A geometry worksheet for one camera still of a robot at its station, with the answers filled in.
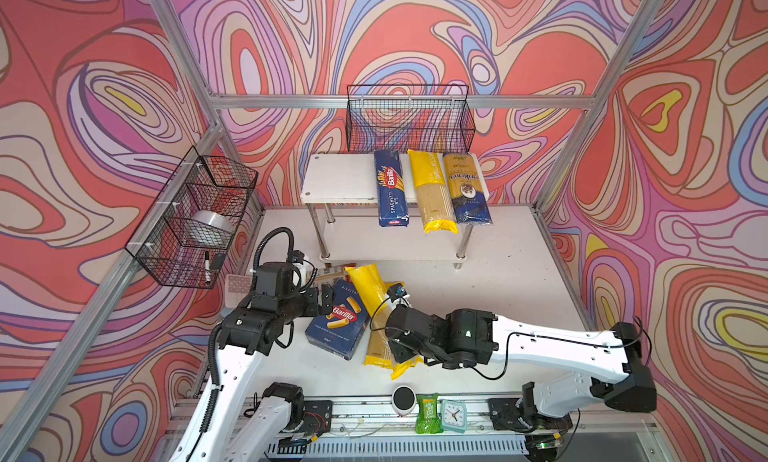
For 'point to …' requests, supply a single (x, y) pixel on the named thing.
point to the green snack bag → (428, 420)
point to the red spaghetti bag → (349, 272)
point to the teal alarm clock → (453, 415)
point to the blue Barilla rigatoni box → (342, 332)
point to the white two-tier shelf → (340, 191)
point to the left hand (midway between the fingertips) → (321, 290)
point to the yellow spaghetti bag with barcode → (373, 292)
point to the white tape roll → (208, 229)
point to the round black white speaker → (403, 400)
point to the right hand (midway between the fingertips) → (396, 341)
